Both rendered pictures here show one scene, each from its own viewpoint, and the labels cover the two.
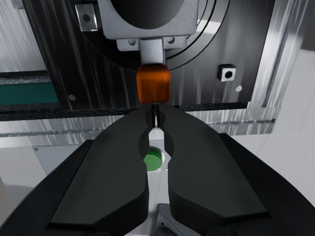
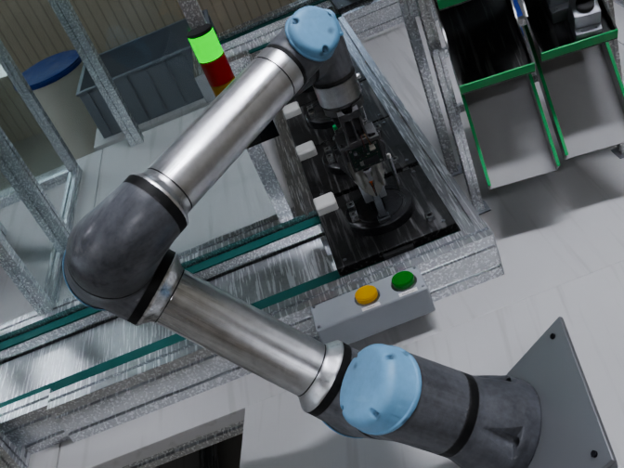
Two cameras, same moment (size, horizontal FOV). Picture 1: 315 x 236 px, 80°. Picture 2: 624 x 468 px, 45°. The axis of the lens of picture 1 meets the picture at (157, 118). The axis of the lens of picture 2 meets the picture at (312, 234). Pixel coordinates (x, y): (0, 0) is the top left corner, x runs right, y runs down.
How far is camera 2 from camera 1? 142 cm
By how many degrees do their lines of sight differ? 88
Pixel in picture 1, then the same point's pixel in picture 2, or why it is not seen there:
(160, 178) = not seen: hidden behind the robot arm
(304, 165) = not seen: outside the picture
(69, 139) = (340, 291)
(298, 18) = (458, 196)
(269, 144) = (570, 294)
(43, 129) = (322, 291)
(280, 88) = (474, 215)
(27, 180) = (273, 444)
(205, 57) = (415, 218)
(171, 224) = not seen: hidden behind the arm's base
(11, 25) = (311, 271)
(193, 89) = (416, 230)
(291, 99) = (549, 255)
